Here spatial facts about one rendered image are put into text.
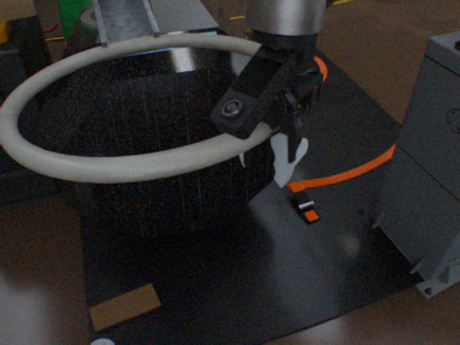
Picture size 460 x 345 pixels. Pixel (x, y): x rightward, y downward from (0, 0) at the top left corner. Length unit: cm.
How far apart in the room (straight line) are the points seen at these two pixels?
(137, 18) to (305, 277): 108
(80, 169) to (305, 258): 124
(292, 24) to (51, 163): 31
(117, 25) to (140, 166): 57
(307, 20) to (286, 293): 120
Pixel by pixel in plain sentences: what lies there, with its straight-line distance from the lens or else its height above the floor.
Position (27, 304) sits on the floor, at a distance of 166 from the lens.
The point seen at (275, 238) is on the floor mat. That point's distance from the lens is 163.
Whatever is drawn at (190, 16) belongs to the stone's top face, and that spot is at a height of 87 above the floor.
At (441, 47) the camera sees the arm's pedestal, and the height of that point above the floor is 84.
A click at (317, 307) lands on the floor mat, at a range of 148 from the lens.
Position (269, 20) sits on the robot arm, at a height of 116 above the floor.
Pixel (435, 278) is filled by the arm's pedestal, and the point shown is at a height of 2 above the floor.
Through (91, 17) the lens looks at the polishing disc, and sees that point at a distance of 127.
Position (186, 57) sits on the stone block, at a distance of 113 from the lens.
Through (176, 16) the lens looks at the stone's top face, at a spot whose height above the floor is 87.
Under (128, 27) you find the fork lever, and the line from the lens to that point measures 94.
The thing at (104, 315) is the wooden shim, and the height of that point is 3.
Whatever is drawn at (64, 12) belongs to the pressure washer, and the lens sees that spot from 312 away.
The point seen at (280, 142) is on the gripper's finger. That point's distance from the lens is 49.
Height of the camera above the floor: 130
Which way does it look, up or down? 43 degrees down
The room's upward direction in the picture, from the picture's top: straight up
